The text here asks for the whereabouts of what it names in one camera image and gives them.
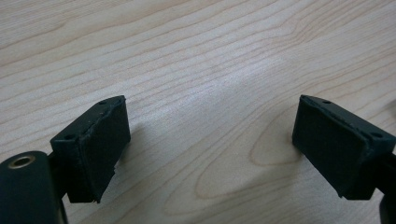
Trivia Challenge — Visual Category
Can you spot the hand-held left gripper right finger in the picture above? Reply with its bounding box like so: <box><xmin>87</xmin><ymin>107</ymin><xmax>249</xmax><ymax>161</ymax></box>
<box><xmin>291</xmin><ymin>94</ymin><xmax>396</xmax><ymax>201</ymax></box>

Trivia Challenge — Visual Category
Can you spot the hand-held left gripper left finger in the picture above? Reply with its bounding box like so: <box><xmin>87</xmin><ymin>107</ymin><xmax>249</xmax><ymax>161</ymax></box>
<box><xmin>49</xmin><ymin>94</ymin><xmax>132</xmax><ymax>204</ymax></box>

